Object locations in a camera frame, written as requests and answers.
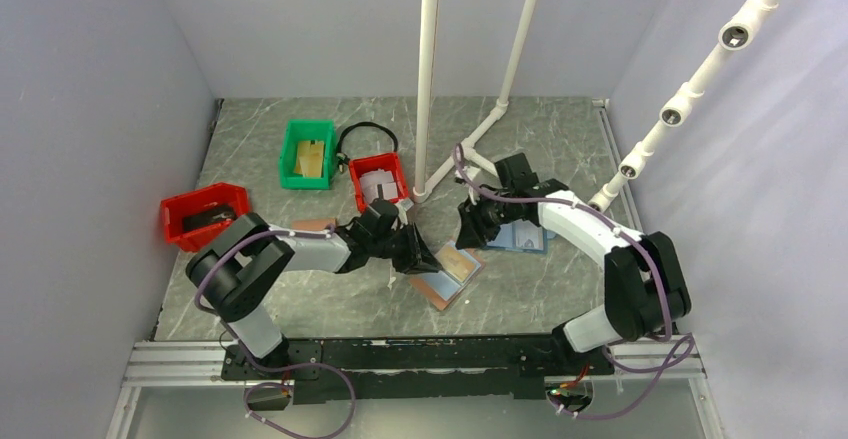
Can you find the large red bin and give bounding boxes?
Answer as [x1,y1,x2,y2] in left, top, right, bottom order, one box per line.
[160,182,251,252]

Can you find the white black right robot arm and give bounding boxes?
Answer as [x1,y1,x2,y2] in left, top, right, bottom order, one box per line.
[454,150,692,374]

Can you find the white cards in red bin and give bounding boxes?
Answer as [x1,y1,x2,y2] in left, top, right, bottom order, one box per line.
[359,169,400,205]

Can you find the white PVC camera pole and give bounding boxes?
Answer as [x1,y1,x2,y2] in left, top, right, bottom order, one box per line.
[589,0,779,212]

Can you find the black cable loop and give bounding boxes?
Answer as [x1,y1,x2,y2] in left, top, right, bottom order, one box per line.
[334,121,400,172]

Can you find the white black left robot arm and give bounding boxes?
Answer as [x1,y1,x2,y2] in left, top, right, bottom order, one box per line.
[185,199,442,379]

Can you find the small red bin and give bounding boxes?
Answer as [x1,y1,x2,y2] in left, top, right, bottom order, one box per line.
[348,152,409,212]

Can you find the green bin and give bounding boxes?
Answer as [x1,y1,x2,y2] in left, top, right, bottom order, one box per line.
[278,120,337,190]

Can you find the black item in red bin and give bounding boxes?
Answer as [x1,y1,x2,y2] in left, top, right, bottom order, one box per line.
[182,204,237,232]

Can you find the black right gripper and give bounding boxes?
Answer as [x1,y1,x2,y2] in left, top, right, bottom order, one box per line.
[455,190,517,251]

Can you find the yellow cards in green bin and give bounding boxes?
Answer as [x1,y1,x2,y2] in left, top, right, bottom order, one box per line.
[293,140,326,179]

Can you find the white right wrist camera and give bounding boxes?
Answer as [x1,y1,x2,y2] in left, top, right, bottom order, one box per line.
[454,165,481,186]

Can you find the tan closed card holder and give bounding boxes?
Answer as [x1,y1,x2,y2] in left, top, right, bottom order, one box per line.
[290,217,338,232]

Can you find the white PVC pipe frame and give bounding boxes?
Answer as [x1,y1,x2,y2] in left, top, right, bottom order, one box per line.
[412,0,538,203]

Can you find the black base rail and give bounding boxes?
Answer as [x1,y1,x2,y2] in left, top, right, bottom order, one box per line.
[221,333,614,405]

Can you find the blue card holder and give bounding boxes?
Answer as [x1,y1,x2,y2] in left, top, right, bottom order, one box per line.
[484,220,556,254]

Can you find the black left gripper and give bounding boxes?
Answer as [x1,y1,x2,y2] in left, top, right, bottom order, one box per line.
[370,221,442,275]

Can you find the tan card holder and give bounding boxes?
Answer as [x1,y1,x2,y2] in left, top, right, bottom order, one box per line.
[290,217,338,232]
[409,240,485,312]

